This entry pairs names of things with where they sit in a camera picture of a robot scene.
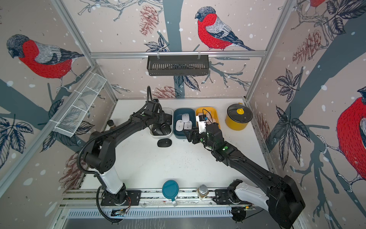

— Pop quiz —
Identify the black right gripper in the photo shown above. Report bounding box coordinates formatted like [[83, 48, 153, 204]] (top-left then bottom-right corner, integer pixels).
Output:
[[184, 126, 217, 151]]

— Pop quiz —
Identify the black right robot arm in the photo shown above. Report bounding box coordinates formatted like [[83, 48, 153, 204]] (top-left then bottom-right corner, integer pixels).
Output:
[[184, 123, 306, 229]]

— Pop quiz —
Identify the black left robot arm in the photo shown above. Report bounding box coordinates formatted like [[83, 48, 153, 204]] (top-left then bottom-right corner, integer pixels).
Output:
[[77, 86, 165, 205]]

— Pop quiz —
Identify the white mouse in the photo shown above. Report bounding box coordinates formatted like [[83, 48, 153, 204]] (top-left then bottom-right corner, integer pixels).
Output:
[[182, 113, 190, 123], [184, 121, 193, 130], [175, 120, 185, 132]]

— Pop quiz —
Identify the glass jar silver lid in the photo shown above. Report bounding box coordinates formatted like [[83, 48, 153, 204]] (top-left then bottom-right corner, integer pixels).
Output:
[[197, 184, 209, 200]]

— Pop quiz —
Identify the white wire mesh shelf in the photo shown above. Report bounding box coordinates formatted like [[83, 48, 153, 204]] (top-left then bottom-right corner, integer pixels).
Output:
[[53, 73, 107, 137]]

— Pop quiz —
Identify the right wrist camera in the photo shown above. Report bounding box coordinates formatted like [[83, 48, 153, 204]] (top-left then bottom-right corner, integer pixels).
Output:
[[196, 114, 207, 134]]

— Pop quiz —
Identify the black hanging wire basket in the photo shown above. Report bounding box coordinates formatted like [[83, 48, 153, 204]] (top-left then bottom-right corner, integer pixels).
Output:
[[147, 55, 209, 76]]

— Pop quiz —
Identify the spice jar dark lid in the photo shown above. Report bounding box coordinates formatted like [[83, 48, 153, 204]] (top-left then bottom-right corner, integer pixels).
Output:
[[107, 119, 116, 129]]

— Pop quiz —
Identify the teal storage box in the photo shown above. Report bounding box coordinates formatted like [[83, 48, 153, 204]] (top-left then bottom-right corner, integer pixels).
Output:
[[173, 108, 196, 139]]

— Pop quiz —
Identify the white storage box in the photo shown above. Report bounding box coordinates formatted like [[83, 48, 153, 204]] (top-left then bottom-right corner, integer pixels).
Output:
[[149, 108, 173, 139]]

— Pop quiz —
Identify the teal round lid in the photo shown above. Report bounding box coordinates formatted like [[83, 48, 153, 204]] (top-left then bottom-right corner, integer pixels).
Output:
[[162, 180, 179, 207]]

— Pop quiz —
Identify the black mouse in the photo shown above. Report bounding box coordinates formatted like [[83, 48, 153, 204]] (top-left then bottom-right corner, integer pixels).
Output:
[[157, 138, 172, 148], [160, 123, 171, 135], [164, 113, 173, 126], [151, 125, 163, 136]]

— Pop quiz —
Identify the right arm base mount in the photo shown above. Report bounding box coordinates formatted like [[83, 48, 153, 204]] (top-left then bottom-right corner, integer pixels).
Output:
[[213, 179, 252, 206]]

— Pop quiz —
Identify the glass lid yellow knob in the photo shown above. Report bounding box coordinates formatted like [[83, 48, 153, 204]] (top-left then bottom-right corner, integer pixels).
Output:
[[227, 103, 253, 124]]

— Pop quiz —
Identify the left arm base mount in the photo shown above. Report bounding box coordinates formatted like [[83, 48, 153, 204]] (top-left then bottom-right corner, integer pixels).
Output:
[[101, 185, 142, 207]]

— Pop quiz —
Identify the yellow pot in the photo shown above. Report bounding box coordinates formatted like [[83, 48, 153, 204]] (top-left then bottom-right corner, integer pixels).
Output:
[[225, 103, 253, 131]]

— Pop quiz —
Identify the yellow storage box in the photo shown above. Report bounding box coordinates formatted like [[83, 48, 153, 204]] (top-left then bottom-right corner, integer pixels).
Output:
[[195, 107, 221, 128]]

